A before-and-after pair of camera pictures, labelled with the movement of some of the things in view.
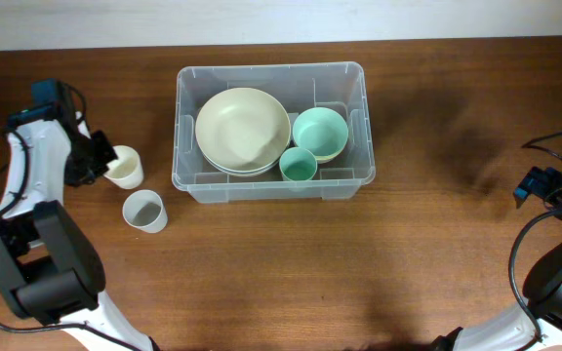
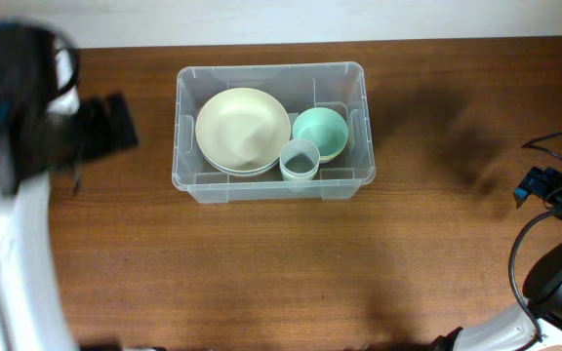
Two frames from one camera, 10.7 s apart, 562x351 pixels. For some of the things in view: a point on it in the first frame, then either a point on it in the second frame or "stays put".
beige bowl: (243, 132) stays put
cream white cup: (127, 171) → (293, 176)
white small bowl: (325, 159) stays put
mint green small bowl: (322, 131) stays put
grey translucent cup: (143, 210) → (299, 159)
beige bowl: (241, 173) stays put
